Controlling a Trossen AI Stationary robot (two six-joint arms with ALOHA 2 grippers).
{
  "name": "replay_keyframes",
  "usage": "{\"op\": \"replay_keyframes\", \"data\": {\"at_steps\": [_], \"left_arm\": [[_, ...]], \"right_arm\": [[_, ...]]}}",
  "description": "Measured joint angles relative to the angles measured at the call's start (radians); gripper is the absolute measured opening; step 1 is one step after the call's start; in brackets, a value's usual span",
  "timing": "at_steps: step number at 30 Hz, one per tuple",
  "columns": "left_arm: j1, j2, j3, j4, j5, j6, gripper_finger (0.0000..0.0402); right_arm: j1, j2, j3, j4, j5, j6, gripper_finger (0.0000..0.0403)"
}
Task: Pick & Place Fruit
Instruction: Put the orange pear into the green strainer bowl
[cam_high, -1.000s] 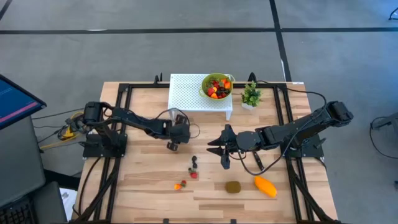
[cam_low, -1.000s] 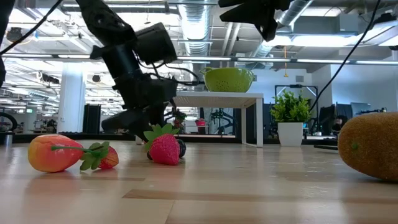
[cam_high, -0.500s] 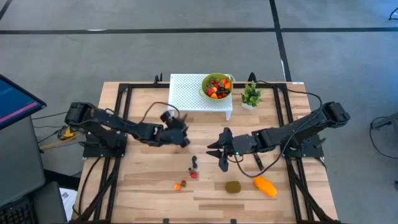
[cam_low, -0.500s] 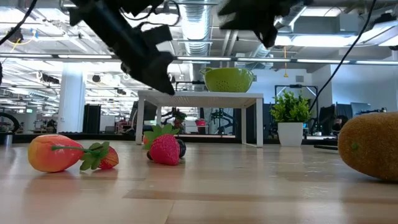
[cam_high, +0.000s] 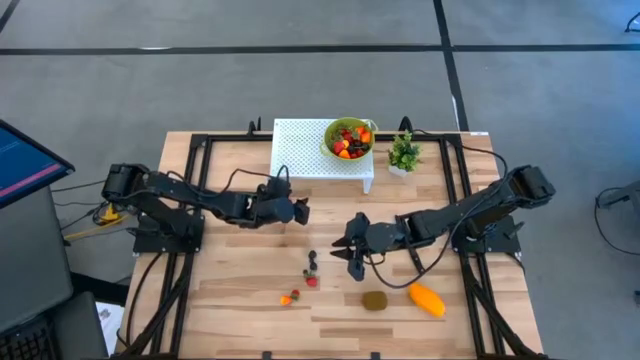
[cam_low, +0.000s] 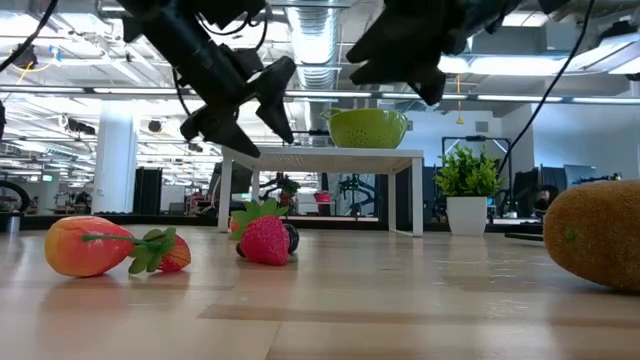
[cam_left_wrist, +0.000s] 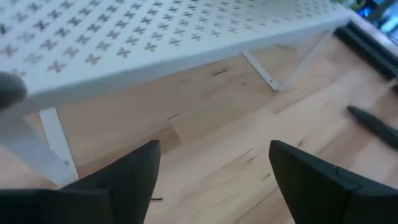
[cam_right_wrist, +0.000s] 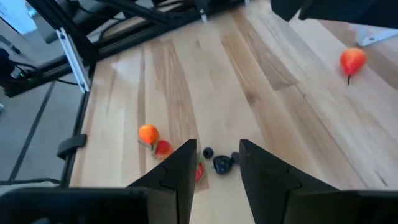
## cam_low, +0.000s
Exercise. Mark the white pillar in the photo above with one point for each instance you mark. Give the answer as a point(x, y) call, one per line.
point(115, 160)

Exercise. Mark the black background robot rig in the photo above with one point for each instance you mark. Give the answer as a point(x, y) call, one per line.
point(357, 192)

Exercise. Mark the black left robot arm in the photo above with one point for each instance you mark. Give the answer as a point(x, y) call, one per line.
point(165, 30)

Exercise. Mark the person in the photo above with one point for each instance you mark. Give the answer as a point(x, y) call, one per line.
point(542, 200)

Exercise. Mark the red background object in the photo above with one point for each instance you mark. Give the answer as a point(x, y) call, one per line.
point(322, 196)

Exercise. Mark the tiny toy blackberry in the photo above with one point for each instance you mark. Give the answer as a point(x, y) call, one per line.
point(240, 250)

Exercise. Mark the black aluminium table frame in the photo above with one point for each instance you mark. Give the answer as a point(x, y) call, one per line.
point(100, 220)

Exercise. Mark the long ceiling light strip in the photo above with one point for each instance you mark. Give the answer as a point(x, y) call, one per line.
point(135, 91)

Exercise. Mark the black background frame stand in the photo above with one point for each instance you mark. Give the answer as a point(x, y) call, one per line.
point(475, 138)

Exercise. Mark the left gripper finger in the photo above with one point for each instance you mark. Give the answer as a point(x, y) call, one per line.
point(225, 132)
point(277, 100)

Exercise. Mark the small strawberry with green leaves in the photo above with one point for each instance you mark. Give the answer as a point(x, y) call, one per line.
point(175, 257)

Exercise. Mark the silver ventilation duct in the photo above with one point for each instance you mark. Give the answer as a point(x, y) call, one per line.
point(315, 45)

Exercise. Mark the brown toy kiwi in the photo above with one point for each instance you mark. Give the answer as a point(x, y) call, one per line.
point(595, 235)

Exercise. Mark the black cabinet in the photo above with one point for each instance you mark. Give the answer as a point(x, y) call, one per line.
point(147, 190)

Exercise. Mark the green plastic colander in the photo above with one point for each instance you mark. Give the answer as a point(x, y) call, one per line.
point(365, 130)

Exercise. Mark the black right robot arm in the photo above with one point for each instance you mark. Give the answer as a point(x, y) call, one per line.
point(550, 5)

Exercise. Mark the small potted green plant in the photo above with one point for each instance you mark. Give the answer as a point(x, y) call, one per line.
point(467, 190)

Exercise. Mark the small orange toy fruit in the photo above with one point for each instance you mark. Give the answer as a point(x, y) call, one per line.
point(80, 255)

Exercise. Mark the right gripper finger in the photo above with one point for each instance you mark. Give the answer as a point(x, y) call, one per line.
point(372, 45)
point(415, 80)

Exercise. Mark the white perforated shelf riser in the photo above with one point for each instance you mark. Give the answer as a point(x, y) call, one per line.
point(325, 160)

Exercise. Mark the red toy strawberry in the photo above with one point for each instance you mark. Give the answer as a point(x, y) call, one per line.
point(265, 242)

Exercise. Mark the black background monitor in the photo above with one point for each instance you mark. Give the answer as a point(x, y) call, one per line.
point(525, 187)

